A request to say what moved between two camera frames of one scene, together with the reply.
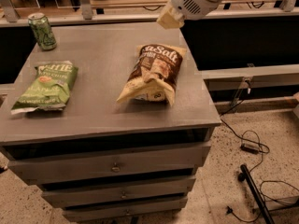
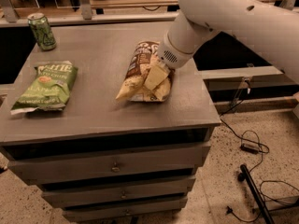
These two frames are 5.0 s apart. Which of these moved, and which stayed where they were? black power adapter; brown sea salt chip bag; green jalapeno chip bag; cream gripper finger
Moved: cream gripper finger
Stayed: green jalapeno chip bag; brown sea salt chip bag; black power adapter
